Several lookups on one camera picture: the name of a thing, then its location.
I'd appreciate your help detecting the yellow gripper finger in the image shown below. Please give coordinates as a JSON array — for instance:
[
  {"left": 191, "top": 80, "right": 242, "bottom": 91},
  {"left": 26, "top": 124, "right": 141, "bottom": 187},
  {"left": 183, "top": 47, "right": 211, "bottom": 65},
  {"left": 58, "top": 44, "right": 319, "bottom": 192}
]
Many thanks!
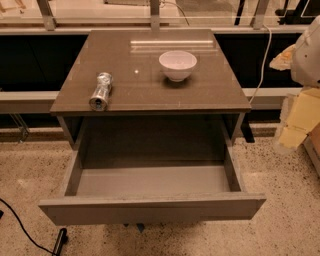
[
  {"left": 269, "top": 44, "right": 295, "bottom": 71},
  {"left": 279, "top": 88, "right": 320, "bottom": 149}
]

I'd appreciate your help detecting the silver blue redbull can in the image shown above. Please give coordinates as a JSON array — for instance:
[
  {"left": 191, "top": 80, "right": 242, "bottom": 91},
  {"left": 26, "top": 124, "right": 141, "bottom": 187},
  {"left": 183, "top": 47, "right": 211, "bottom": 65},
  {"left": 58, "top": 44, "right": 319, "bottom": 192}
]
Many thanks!
[{"left": 89, "top": 72, "right": 113, "bottom": 111}]

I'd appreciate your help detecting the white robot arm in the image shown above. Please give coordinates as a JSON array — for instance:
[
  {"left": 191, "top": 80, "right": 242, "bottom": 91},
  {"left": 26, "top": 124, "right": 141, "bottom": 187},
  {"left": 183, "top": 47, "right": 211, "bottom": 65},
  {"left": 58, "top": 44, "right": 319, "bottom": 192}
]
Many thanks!
[{"left": 269, "top": 16, "right": 320, "bottom": 149}]

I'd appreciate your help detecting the grey cabinet with glossy top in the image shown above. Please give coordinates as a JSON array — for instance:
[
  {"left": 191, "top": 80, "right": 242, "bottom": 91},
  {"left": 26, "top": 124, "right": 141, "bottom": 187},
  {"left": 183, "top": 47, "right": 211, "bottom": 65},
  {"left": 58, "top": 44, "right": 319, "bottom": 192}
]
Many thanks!
[{"left": 51, "top": 30, "right": 251, "bottom": 143}]

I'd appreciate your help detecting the open grey top drawer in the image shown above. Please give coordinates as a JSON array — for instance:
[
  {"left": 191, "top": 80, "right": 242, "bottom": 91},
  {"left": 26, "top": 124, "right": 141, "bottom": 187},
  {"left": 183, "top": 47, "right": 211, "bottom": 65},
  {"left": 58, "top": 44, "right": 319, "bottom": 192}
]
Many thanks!
[{"left": 39, "top": 115, "right": 266, "bottom": 225}]

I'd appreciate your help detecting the white ceramic bowl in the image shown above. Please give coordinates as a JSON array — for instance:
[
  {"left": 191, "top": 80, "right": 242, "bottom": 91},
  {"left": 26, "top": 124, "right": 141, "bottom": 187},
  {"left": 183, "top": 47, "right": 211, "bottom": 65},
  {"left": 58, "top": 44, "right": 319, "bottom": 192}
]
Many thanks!
[{"left": 159, "top": 50, "right": 197, "bottom": 82}]

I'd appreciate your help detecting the metal window railing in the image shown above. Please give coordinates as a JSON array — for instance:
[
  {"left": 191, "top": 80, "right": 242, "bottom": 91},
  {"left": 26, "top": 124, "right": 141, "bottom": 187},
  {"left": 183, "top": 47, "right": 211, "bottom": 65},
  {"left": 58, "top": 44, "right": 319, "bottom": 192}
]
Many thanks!
[{"left": 0, "top": 0, "right": 320, "bottom": 33}]

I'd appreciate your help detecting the white hanging cable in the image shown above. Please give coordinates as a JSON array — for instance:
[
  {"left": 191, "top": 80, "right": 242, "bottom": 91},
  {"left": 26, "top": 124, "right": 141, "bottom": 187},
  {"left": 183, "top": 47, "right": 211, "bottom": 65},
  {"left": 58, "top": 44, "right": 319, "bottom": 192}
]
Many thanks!
[{"left": 249, "top": 23, "right": 273, "bottom": 104}]

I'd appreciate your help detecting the black floor cable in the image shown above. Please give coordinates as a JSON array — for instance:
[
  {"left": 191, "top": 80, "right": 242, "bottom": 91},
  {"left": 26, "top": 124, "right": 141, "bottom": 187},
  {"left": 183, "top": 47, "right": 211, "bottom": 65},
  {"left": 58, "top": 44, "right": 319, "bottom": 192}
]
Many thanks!
[{"left": 0, "top": 198, "right": 56, "bottom": 256}]

